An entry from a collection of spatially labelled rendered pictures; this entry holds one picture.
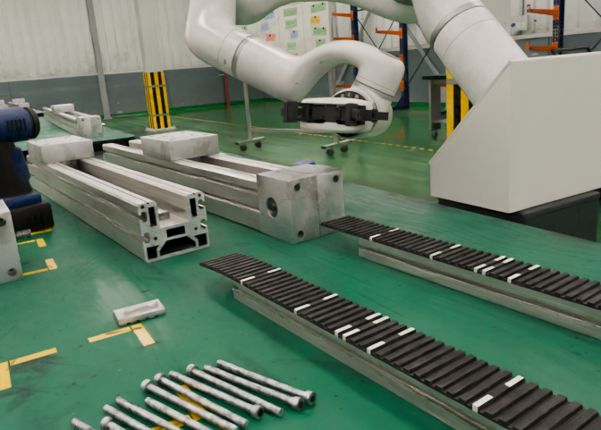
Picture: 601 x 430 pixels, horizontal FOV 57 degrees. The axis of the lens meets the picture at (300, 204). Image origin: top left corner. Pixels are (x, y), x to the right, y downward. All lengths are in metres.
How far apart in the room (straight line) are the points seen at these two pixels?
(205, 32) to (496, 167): 0.60
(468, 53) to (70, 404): 0.83
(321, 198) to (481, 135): 0.29
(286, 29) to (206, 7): 5.61
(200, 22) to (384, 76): 0.39
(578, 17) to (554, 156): 8.54
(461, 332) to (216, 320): 0.25
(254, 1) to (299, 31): 5.38
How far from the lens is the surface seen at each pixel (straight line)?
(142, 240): 0.81
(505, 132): 0.92
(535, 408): 0.40
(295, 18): 6.69
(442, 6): 1.11
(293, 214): 0.81
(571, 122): 1.03
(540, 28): 9.87
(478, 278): 0.62
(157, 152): 1.21
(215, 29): 1.14
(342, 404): 0.45
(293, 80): 1.04
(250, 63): 1.08
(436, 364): 0.44
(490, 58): 1.04
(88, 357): 0.58
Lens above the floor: 1.03
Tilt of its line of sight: 14 degrees down
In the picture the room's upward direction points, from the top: 4 degrees counter-clockwise
